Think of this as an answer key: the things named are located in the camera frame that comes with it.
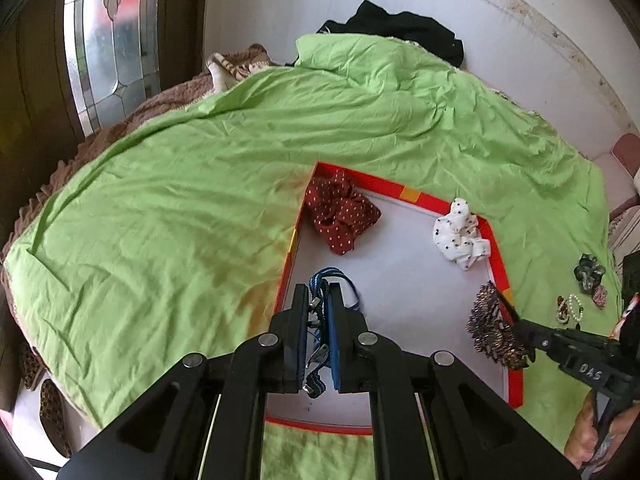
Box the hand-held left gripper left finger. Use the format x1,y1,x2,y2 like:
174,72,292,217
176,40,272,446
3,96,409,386
56,284,311,480

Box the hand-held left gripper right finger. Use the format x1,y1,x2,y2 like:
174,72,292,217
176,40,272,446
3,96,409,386
327,282,583,480

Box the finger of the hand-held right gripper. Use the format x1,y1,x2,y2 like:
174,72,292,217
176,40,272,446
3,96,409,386
492,287,548,361

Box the brown rhinestone hair clip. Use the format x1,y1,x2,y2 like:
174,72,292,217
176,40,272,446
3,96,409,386
466,284,528,371

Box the blue striped strap wristwatch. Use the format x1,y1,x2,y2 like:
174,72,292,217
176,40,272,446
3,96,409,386
302,267,362,398

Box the red-rimmed white tray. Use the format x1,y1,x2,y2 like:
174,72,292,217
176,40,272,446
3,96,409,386
263,161,526,435

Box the person's right hand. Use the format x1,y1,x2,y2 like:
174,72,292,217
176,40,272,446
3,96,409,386
565,390,632,471

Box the green patterned scrunchie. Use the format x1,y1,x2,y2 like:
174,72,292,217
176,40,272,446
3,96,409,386
572,254,607,292

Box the white polka dot scrunchie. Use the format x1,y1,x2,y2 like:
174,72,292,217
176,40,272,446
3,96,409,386
432,199,492,271

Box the red polka dot scrunchie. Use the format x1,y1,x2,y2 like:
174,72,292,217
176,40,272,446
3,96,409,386
305,169,382,257

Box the pink pillow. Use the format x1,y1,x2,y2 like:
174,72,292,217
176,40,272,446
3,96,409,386
595,132,640,261

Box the green blanket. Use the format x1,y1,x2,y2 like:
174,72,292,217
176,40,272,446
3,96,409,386
2,34,623,480

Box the leopard print cloth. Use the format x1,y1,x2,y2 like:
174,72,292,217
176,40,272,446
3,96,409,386
19,342,74,459

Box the brown fleece blanket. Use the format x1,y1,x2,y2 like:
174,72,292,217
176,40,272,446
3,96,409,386
0,44,273,391

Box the black cloth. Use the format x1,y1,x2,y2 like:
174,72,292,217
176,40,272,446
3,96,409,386
317,0,466,68

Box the stained glass window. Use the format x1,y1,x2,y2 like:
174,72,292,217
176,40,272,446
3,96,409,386
64,0,161,133

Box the white pearl bracelet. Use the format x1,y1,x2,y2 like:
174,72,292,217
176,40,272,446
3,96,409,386
566,294,586,325

